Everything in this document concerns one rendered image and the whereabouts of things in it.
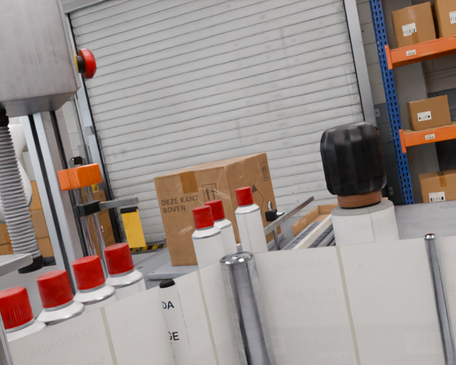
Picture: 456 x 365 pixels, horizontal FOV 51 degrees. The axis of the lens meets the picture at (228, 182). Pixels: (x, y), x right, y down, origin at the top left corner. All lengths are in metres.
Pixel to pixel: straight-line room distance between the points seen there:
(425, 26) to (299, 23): 1.28
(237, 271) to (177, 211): 0.89
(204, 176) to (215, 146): 3.91
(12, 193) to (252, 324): 0.34
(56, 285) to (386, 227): 0.41
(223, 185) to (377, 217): 0.70
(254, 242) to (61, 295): 0.50
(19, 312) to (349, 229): 0.40
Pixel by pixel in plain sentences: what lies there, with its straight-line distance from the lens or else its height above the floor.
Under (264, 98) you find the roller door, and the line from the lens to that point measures 5.05.
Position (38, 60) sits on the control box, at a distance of 0.63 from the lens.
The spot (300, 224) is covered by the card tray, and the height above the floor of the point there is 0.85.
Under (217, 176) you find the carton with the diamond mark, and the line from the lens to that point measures 1.29.
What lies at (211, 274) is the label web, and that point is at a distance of 0.52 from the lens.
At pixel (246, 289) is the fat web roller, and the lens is 0.51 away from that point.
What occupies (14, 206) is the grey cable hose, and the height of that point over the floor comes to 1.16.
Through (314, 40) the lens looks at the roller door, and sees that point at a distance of 5.04.
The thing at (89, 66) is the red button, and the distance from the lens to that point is 0.66.
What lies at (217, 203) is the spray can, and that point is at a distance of 0.85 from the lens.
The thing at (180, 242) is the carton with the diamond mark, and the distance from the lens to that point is 1.40.
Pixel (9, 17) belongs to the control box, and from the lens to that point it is 0.64.
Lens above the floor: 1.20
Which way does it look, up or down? 6 degrees down
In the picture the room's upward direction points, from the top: 12 degrees counter-clockwise
